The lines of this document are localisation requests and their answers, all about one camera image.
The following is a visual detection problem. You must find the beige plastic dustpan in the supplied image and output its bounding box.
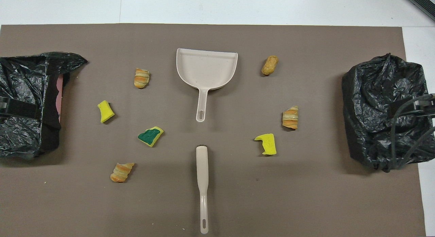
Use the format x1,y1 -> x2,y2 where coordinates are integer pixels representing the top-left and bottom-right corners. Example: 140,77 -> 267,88
176,48 -> 238,122

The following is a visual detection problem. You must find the beige hand brush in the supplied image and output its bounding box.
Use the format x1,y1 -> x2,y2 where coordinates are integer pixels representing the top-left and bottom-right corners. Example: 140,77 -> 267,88
196,145 -> 209,234

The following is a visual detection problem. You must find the green and yellow sponge piece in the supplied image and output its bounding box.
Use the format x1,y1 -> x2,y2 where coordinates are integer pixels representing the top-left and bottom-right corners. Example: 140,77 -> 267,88
138,126 -> 164,148

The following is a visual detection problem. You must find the toy peanut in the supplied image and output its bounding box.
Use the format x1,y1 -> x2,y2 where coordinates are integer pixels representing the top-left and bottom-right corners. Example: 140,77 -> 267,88
261,55 -> 279,76

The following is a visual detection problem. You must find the toy croissant piece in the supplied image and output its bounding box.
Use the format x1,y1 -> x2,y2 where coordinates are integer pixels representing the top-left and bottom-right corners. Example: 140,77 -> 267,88
110,163 -> 135,183
282,106 -> 299,130
134,68 -> 150,89

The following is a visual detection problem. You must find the black trash bag liner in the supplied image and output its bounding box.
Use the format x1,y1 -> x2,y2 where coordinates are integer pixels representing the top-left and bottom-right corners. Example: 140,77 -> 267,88
342,53 -> 435,173
0,52 -> 88,159

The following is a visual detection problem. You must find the pink plastic bin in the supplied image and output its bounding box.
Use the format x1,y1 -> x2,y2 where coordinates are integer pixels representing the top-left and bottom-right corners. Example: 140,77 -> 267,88
56,75 -> 65,122

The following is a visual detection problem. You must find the brown paper table mat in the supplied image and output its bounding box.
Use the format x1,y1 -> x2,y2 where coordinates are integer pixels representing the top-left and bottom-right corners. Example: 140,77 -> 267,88
0,23 -> 427,237

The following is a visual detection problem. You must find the grey ribbed device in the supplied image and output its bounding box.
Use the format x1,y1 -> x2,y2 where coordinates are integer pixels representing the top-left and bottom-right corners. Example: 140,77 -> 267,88
404,0 -> 435,22

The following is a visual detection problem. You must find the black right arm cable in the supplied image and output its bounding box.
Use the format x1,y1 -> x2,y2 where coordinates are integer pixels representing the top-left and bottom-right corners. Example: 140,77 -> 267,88
388,94 -> 435,170

